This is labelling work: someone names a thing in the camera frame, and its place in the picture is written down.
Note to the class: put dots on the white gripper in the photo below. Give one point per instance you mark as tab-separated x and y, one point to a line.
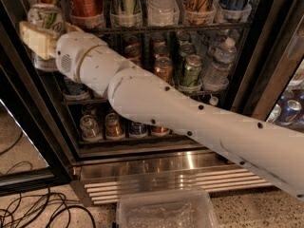
73	52

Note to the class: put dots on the white green 7up can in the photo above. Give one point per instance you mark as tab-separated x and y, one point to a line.
47	16

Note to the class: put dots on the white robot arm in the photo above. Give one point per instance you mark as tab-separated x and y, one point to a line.
272	152

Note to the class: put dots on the blue pepsi can middle shelf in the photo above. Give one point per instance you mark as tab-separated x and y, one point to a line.
74	88

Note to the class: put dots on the white green can bottom shelf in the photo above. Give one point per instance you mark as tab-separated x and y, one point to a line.
89	127

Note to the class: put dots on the gold orange can bottom shelf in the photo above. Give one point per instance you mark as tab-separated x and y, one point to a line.
113	125

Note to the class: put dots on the gold can middle shelf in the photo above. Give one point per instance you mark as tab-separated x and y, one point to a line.
163	68

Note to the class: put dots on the blue can bottom shelf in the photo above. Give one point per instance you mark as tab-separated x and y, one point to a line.
137	129

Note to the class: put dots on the open fridge glass door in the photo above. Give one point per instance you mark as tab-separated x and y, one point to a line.
23	101

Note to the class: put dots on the red can bottom shelf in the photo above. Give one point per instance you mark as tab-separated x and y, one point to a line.
160	129

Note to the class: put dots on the green can middle shelf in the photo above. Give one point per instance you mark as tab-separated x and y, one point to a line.
191	70

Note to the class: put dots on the stainless fridge bottom grille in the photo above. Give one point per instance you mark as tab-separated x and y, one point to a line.
105	182

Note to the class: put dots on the water bottle middle shelf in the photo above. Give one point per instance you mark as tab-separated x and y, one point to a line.
222	61

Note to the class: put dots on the blue can right fridge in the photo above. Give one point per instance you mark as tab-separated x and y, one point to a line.
289	110

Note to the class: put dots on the clear plastic bin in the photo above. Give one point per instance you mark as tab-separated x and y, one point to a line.
185	208

